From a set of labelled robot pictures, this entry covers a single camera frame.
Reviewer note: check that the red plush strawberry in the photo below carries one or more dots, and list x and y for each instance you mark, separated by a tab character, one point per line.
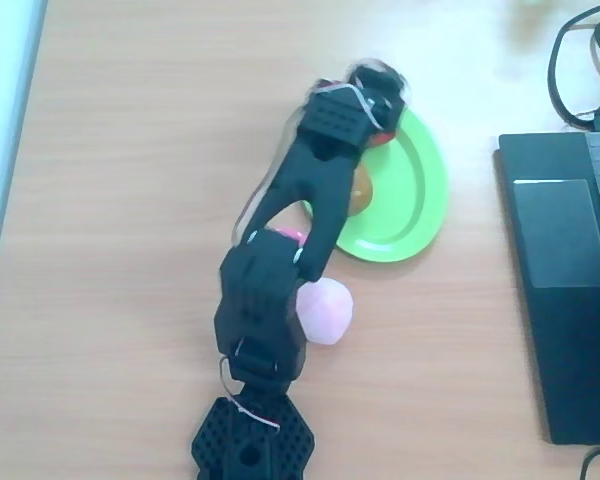
381	140

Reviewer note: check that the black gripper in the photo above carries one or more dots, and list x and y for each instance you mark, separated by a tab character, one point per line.
386	123

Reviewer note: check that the black laptop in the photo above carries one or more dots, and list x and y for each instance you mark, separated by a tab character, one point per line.
565	300

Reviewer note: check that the green plastic plate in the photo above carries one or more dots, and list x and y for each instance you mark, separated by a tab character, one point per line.
410	200

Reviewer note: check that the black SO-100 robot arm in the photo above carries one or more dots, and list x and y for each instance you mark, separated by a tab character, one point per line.
320	180

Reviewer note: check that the brown kiwi fruit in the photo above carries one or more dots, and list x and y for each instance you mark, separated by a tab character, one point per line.
363	192

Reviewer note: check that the light pink plush peach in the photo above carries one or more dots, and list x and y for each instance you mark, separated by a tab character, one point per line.
327	312

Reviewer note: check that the pink plush strawberry white dots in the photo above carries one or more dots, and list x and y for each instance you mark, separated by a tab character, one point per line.
290	233

